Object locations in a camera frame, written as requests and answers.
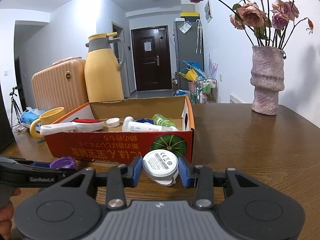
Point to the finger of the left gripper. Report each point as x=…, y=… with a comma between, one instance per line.
x=32, y=163

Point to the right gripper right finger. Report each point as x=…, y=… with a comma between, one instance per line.
x=200, y=178

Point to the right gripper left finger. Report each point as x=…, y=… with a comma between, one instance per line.
x=119, y=177

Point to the purple bottle cap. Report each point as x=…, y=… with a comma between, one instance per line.
x=64, y=162

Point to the white round tape disc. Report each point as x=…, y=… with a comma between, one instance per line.
x=161, y=166

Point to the white square plastic bottle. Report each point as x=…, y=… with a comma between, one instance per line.
x=131, y=126

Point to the white bottle cap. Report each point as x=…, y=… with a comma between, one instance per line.
x=113, y=122

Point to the red white lint brush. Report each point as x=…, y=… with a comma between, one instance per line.
x=78, y=125

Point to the blue bottle cap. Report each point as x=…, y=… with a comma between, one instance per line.
x=147, y=121

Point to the green spray bottle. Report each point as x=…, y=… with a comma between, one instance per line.
x=160, y=120

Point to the white spray bottle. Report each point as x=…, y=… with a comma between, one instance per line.
x=128, y=119

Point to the person's left hand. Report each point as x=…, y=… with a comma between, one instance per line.
x=6, y=216

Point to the black paper bag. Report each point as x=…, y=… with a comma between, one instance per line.
x=6, y=134

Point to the red cardboard box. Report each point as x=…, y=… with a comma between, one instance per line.
x=112, y=144

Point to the yellow mug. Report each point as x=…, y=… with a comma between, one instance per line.
x=46, y=118

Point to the blue tissue pack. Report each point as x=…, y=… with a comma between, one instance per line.
x=30, y=115

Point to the peach ribbed suitcase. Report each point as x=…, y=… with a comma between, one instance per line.
x=61, y=85

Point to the yellow thermos jug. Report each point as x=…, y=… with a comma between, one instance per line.
x=103, y=66

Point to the dark entrance door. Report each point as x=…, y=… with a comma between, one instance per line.
x=151, y=58

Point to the pink textured vase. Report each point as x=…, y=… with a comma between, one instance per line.
x=267, y=77

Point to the grey refrigerator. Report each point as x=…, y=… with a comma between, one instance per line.
x=185, y=37

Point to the yellow box on fridge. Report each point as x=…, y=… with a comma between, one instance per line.
x=189, y=14

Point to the dried pink roses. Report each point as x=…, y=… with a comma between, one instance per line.
x=272, y=24

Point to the camera tripod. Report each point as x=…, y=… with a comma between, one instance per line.
x=14, y=106

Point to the wire storage cart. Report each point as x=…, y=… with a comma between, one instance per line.
x=206, y=90

